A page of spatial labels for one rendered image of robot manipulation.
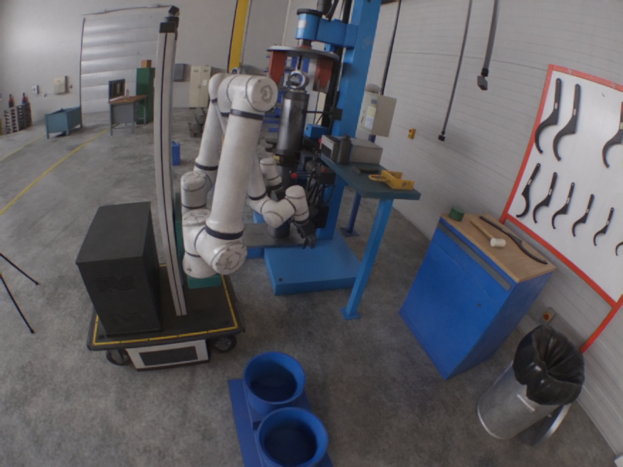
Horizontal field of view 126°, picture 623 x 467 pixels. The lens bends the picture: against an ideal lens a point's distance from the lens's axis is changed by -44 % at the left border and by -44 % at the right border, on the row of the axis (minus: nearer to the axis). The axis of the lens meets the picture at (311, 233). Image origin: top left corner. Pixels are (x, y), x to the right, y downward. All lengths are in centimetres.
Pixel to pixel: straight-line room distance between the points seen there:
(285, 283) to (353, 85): 168
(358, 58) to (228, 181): 173
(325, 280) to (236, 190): 149
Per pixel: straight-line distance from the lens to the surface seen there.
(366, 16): 250
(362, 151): 208
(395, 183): 171
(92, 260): 137
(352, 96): 243
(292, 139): 231
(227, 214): 102
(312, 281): 229
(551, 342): 206
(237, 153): 96
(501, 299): 171
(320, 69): 236
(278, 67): 228
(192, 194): 164
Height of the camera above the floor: 158
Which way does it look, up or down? 30 degrees down
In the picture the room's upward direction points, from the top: 10 degrees clockwise
